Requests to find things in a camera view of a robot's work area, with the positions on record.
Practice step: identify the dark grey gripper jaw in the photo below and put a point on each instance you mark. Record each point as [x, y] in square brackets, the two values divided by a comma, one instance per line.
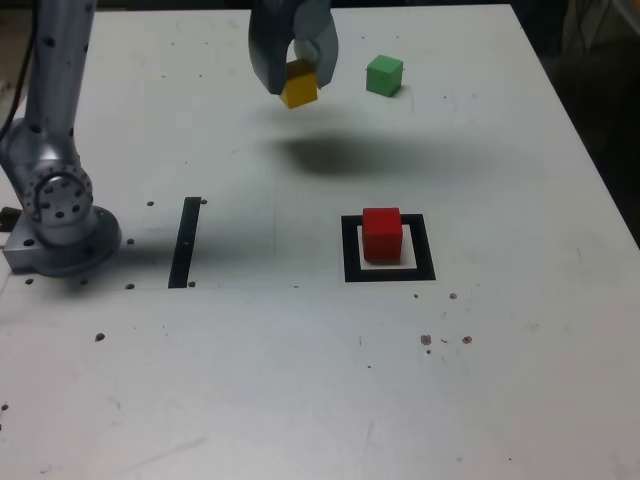
[270, 50]

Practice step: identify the brown cardboard box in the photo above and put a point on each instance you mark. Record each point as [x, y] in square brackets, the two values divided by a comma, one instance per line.
[590, 40]

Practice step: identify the black tape strip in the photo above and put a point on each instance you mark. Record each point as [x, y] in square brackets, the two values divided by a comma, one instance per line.
[184, 245]

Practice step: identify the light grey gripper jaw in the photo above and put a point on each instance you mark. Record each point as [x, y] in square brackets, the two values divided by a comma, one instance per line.
[320, 25]

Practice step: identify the green cube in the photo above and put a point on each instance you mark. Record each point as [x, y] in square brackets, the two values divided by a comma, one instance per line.
[382, 75]

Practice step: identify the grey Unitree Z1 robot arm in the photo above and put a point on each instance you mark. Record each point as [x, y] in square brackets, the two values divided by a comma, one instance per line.
[50, 150]

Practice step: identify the black tape square outline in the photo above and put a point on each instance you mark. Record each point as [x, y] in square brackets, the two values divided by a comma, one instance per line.
[350, 272]

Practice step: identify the red cube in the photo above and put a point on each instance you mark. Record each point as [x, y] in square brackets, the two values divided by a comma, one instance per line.
[382, 235]

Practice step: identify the black plug at arm base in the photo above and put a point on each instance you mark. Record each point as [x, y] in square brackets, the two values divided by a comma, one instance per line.
[7, 220]

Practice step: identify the yellow cube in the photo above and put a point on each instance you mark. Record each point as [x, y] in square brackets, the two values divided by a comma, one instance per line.
[300, 90]

